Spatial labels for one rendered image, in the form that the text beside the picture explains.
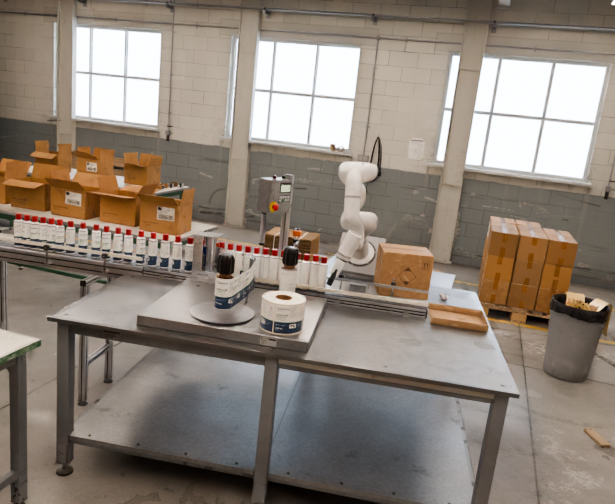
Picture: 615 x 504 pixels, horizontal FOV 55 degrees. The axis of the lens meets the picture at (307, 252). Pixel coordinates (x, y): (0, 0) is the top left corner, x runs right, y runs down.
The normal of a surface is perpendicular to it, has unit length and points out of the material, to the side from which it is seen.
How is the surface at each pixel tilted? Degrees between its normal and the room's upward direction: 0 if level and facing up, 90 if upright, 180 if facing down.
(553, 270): 88
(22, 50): 90
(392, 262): 90
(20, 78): 90
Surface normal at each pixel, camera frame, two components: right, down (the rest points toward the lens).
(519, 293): -0.29, 0.19
